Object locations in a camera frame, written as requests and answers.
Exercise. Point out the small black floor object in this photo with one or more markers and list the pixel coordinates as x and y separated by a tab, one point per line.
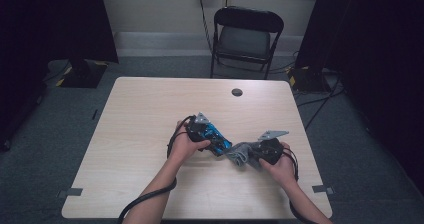
95	114

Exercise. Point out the person's left hand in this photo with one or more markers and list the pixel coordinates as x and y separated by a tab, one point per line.
183	150

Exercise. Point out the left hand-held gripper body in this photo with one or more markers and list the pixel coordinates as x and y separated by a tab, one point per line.
195	130

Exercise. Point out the grey terry cloth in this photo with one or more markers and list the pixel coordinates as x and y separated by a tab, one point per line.
241	154

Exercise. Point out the grey tape strip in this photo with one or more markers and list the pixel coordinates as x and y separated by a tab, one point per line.
321	189
71	192

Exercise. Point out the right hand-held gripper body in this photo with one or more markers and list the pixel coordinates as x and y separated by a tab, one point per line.
271	150

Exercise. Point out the round grey table grommet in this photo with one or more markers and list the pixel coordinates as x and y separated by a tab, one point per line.
237	92

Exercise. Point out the black curtain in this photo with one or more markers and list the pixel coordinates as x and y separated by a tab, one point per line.
376	50
50	24

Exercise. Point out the person's right hand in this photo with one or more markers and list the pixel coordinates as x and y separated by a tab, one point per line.
283	172

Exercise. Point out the black folding chair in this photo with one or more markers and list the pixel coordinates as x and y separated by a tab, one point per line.
245	42

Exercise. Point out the black stand base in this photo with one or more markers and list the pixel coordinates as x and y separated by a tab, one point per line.
83	75
308	80

